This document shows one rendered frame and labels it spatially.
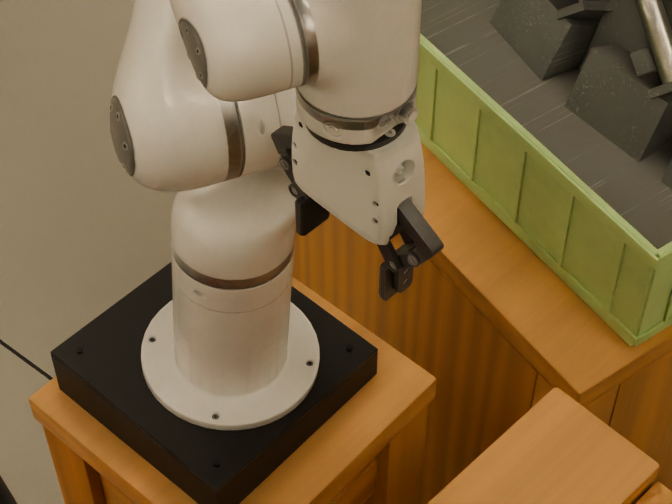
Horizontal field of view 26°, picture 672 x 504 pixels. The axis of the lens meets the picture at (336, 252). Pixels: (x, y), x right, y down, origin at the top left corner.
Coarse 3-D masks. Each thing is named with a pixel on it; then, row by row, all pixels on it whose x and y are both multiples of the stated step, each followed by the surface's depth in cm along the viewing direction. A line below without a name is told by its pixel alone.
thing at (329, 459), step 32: (352, 320) 166; (384, 352) 163; (384, 384) 160; (416, 384) 160; (64, 416) 158; (352, 416) 158; (384, 416) 158; (96, 448) 155; (128, 448) 155; (320, 448) 155; (352, 448) 155; (128, 480) 153; (160, 480) 153; (288, 480) 153; (320, 480) 153
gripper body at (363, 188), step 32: (416, 128) 102; (320, 160) 105; (352, 160) 102; (384, 160) 101; (416, 160) 103; (320, 192) 108; (352, 192) 104; (384, 192) 102; (416, 192) 105; (352, 224) 108; (384, 224) 105
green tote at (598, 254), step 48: (432, 48) 179; (432, 96) 183; (480, 96) 174; (432, 144) 189; (480, 144) 179; (528, 144) 169; (480, 192) 184; (528, 192) 175; (576, 192) 165; (528, 240) 179; (576, 240) 170; (624, 240) 161; (576, 288) 175; (624, 288) 166; (624, 336) 171
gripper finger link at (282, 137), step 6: (282, 126) 112; (288, 126) 112; (276, 132) 112; (282, 132) 111; (288, 132) 111; (276, 138) 112; (282, 138) 111; (288, 138) 111; (276, 144) 113; (282, 144) 112; (288, 144) 111; (282, 150) 112; (288, 150) 112; (282, 156) 113; (288, 156) 112
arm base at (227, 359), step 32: (192, 288) 140; (256, 288) 139; (288, 288) 144; (160, 320) 157; (192, 320) 143; (224, 320) 141; (256, 320) 142; (288, 320) 149; (160, 352) 154; (192, 352) 147; (224, 352) 145; (256, 352) 146; (288, 352) 155; (160, 384) 151; (192, 384) 151; (224, 384) 149; (256, 384) 150; (288, 384) 152; (192, 416) 149; (224, 416) 149; (256, 416) 150
